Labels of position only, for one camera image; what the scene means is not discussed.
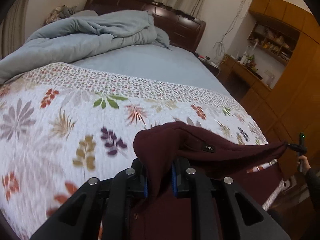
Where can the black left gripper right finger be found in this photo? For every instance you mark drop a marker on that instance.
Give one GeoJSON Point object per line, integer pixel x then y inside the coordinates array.
{"type": "Point", "coordinates": [182, 177]}

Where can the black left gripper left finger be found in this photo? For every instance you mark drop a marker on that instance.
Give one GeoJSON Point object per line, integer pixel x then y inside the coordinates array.
{"type": "Point", "coordinates": [138, 184]}

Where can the maroon pants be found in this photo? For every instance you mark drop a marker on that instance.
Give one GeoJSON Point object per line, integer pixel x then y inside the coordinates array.
{"type": "Point", "coordinates": [227, 198]}

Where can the person's right hand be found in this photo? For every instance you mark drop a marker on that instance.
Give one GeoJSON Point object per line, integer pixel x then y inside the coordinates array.
{"type": "Point", "coordinates": [303, 164]}

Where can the orange wooden wardrobe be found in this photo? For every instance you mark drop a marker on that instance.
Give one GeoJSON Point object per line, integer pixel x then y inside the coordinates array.
{"type": "Point", "coordinates": [292, 106]}

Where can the wooden desk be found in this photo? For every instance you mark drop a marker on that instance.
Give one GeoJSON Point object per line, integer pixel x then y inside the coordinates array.
{"type": "Point", "coordinates": [239, 80]}

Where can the floral quilted bedspread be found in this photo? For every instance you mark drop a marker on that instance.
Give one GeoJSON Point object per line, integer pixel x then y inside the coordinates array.
{"type": "Point", "coordinates": [62, 124]}

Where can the light blue bed sheet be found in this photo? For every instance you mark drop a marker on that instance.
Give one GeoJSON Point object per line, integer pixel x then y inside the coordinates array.
{"type": "Point", "coordinates": [174, 65]}

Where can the dark bedside table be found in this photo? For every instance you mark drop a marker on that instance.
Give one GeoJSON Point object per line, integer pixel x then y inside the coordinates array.
{"type": "Point", "coordinates": [210, 65]}

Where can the dark wooden headboard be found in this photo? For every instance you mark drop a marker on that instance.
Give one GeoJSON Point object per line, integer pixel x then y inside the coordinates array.
{"type": "Point", "coordinates": [183, 30]}

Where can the grey-blue comforter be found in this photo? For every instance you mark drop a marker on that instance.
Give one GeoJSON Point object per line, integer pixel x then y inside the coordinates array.
{"type": "Point", "coordinates": [76, 38]}

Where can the clothes pile by headboard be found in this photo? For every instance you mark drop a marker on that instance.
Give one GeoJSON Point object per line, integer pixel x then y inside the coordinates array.
{"type": "Point", "coordinates": [59, 13]}

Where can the wooden wall shelf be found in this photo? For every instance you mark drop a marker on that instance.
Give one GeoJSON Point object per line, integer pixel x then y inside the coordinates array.
{"type": "Point", "coordinates": [279, 44]}

